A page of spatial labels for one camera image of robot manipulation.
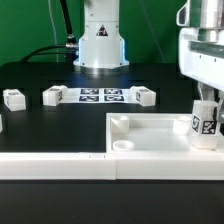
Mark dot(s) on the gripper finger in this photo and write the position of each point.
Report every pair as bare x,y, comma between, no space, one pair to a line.
206,92
220,108

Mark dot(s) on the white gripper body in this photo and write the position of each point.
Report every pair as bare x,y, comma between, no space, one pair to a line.
201,41

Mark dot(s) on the white square table top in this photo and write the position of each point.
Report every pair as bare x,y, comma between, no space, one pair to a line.
148,132

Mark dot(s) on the fiducial marker sheet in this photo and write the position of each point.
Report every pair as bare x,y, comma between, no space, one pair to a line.
97,95

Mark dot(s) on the white front fence bar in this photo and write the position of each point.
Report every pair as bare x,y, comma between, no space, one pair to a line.
75,166

